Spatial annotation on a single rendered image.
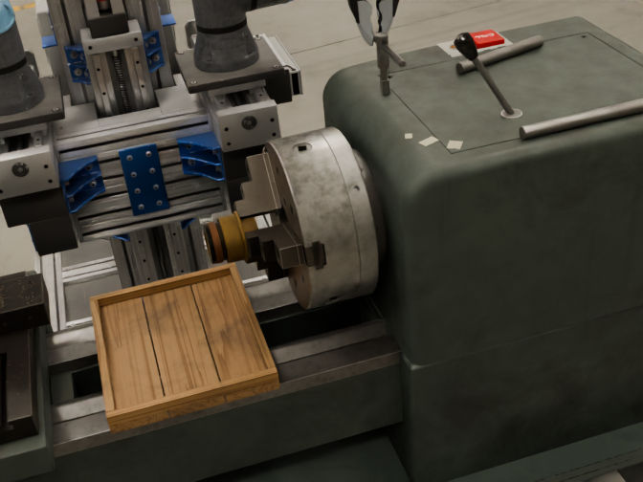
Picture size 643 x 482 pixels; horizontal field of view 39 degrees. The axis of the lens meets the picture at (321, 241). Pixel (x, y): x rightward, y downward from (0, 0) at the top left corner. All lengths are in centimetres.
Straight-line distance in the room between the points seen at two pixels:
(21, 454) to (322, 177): 66
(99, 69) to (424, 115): 87
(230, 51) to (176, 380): 79
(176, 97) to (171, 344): 73
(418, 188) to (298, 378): 43
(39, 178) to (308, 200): 72
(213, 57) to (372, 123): 59
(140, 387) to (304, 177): 48
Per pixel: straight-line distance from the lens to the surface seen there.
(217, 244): 158
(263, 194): 162
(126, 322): 180
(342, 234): 149
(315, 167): 151
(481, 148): 148
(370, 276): 156
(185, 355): 169
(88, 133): 213
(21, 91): 207
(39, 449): 154
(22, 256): 381
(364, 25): 164
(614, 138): 155
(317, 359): 166
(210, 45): 208
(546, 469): 191
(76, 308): 306
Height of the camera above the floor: 196
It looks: 34 degrees down
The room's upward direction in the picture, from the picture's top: 6 degrees counter-clockwise
